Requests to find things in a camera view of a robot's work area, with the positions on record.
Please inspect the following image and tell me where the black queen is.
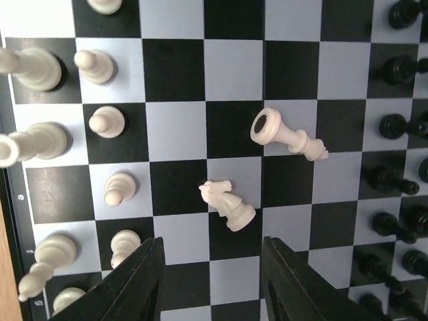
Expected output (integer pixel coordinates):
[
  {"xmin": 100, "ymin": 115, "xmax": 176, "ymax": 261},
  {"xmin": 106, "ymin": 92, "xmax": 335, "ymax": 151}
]
[{"xmin": 408, "ymin": 113, "xmax": 428, "ymax": 139}]

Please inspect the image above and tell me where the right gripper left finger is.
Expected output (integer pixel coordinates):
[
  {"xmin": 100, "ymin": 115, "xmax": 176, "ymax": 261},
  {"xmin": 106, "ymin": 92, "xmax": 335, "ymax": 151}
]
[{"xmin": 51, "ymin": 237, "xmax": 165, "ymax": 321}]

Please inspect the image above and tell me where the black knight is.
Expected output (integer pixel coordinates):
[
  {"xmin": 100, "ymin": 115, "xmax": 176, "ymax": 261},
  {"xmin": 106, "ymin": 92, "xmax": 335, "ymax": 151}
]
[{"xmin": 402, "ymin": 249, "xmax": 427, "ymax": 278}]

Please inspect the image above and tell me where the black silver chess board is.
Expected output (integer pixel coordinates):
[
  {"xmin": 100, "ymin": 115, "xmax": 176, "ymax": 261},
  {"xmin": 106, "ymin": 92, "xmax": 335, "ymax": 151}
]
[{"xmin": 1, "ymin": 1, "xmax": 427, "ymax": 320}]

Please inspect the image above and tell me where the white bishop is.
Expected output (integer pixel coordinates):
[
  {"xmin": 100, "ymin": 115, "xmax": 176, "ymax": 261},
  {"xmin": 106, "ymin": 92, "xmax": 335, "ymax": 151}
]
[{"xmin": 1, "ymin": 47, "xmax": 62, "ymax": 92}]

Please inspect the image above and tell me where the black bishop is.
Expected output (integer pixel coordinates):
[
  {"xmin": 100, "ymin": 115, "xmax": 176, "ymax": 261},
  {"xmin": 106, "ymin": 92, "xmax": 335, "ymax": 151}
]
[{"xmin": 403, "ymin": 205, "xmax": 428, "ymax": 237}]

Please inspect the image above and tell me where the white knight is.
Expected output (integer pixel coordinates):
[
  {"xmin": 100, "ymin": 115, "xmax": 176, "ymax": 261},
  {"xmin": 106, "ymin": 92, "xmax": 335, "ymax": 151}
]
[{"xmin": 199, "ymin": 180, "xmax": 255, "ymax": 232}]

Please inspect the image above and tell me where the white king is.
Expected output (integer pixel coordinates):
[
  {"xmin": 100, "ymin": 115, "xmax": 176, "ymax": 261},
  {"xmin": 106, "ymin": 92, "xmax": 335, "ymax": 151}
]
[{"xmin": 250, "ymin": 108, "xmax": 329, "ymax": 161}]

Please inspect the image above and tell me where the white pawn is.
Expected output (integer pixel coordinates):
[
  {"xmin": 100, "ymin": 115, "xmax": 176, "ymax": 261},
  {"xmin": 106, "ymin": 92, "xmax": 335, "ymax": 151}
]
[
  {"xmin": 110, "ymin": 229, "xmax": 141, "ymax": 269},
  {"xmin": 87, "ymin": 0, "xmax": 122, "ymax": 15},
  {"xmin": 104, "ymin": 172, "xmax": 136, "ymax": 207},
  {"xmin": 88, "ymin": 106, "xmax": 125, "ymax": 138},
  {"xmin": 74, "ymin": 49, "xmax": 114, "ymax": 84}
]

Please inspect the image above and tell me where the white queen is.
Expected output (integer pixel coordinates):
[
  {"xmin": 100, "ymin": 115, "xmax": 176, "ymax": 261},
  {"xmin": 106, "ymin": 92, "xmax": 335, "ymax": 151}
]
[{"xmin": 1, "ymin": 122, "xmax": 68, "ymax": 168}]

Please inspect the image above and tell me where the white chess piece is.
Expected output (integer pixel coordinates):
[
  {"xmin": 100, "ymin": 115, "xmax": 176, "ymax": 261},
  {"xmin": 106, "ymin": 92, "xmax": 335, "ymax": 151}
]
[
  {"xmin": 18, "ymin": 234, "xmax": 77, "ymax": 302},
  {"xmin": 52, "ymin": 287, "xmax": 86, "ymax": 316}
]

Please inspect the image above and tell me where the black rook corner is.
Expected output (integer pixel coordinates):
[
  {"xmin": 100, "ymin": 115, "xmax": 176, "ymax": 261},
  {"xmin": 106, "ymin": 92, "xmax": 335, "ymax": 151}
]
[{"xmin": 389, "ymin": 290, "xmax": 427, "ymax": 321}]

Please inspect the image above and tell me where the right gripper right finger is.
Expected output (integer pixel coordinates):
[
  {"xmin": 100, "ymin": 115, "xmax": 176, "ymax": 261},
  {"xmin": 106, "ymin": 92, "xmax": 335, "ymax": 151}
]
[{"xmin": 261, "ymin": 237, "xmax": 389, "ymax": 321}]

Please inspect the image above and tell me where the black pawn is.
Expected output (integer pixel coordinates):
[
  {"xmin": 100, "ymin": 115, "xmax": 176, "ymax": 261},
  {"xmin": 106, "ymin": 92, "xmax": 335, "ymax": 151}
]
[
  {"xmin": 384, "ymin": 55, "xmax": 427, "ymax": 84},
  {"xmin": 358, "ymin": 254, "xmax": 406, "ymax": 295},
  {"xmin": 388, "ymin": 0, "xmax": 421, "ymax": 29},
  {"xmin": 372, "ymin": 212, "xmax": 417, "ymax": 244},
  {"xmin": 379, "ymin": 114, "xmax": 408, "ymax": 140},
  {"xmin": 368, "ymin": 166, "xmax": 420, "ymax": 195}
]

